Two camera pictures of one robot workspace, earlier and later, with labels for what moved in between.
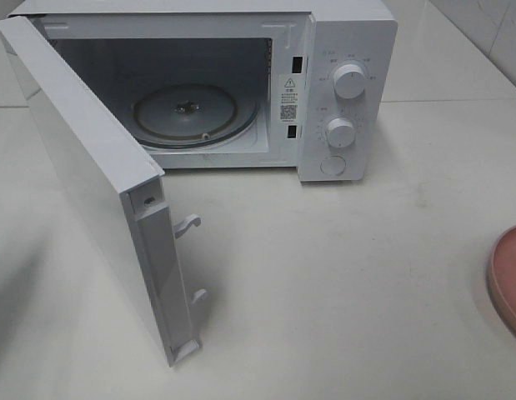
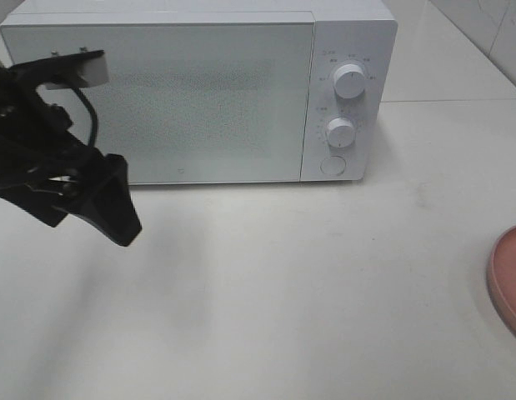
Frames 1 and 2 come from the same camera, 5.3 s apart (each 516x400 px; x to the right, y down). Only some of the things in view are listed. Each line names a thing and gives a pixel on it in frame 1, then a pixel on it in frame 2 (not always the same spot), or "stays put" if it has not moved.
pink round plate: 506,280 stays put
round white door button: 333,165 stays put
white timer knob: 340,132 stays put
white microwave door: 112,182 -> 187,102
